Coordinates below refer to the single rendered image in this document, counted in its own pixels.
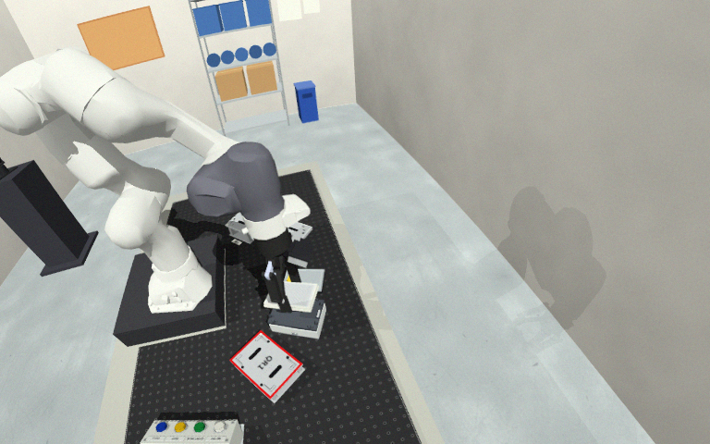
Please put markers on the white operator button panel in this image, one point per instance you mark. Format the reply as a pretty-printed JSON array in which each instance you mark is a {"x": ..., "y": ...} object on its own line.
[{"x": 194, "y": 432}]

